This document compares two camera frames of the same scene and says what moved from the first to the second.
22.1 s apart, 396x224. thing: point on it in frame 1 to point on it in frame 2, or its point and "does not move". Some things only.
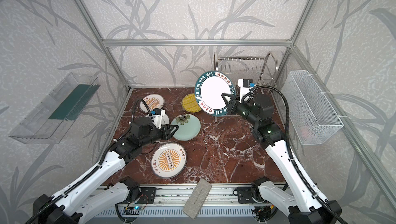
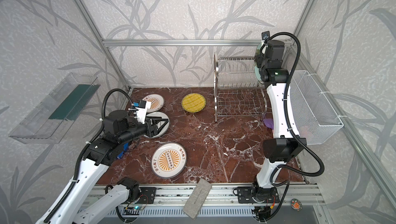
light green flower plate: x=189 y=127 to x=258 y=52
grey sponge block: x=197 y=198 does not move
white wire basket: x=313 y=118 does not move
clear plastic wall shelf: x=50 y=120 does not move
